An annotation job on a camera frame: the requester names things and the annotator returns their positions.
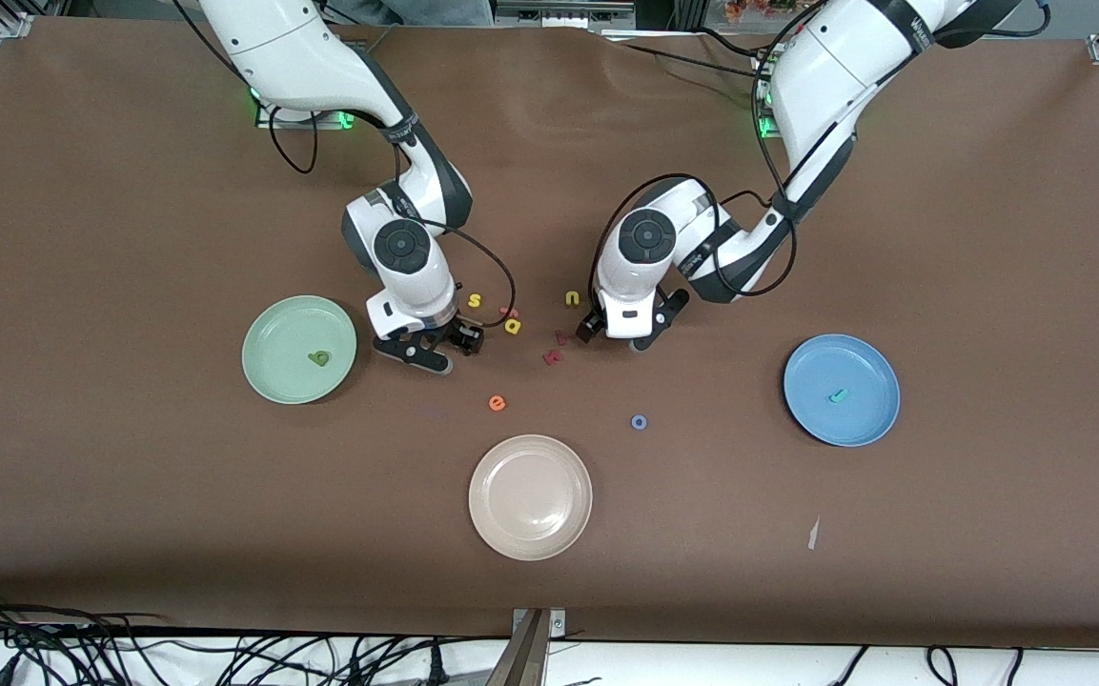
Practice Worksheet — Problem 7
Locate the grey metal device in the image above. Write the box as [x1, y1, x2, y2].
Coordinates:
[497, 0, 636, 30]

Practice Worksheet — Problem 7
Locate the brown table cover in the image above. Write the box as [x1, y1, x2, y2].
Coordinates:
[0, 17, 1099, 651]

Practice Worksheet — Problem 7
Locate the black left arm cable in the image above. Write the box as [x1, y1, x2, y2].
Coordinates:
[589, 0, 1050, 317]

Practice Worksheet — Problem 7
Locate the grey metal pole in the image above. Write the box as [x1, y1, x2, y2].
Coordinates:
[487, 610, 550, 686]

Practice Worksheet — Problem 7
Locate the blue plate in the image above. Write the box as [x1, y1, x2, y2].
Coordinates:
[783, 333, 902, 448]

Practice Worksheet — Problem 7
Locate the orange flower bunch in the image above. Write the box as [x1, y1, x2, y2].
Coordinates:
[725, 0, 803, 25]

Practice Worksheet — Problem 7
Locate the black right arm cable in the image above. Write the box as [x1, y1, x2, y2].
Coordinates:
[268, 105, 518, 331]

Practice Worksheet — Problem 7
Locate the small metal bracket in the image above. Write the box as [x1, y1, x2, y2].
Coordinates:
[511, 608, 567, 639]

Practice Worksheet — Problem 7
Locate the green plate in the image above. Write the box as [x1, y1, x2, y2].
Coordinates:
[241, 294, 358, 406]

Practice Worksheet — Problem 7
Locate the black cable on table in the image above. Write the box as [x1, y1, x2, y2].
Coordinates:
[606, 33, 784, 87]

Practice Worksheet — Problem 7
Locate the beige plate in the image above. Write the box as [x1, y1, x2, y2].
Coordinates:
[468, 434, 594, 562]

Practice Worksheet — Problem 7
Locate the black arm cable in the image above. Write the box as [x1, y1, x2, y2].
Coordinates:
[268, 105, 518, 331]
[589, 0, 1050, 317]

